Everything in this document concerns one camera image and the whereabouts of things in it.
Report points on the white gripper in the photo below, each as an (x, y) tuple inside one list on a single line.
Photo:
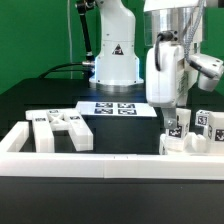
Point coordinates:
[(169, 77)]

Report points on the white chair seat block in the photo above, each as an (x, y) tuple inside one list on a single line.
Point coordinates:
[(191, 144)]

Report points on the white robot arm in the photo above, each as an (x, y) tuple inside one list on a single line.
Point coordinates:
[(174, 31)]

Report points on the white tagged cube far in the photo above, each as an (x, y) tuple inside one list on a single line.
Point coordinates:
[(202, 118)]

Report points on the white tag marker sheet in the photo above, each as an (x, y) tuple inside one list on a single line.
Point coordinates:
[(115, 109)]

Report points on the white chair back frame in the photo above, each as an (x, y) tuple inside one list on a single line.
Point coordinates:
[(45, 122)]

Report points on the white U-shaped fence frame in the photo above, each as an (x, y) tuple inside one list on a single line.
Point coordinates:
[(15, 162)]

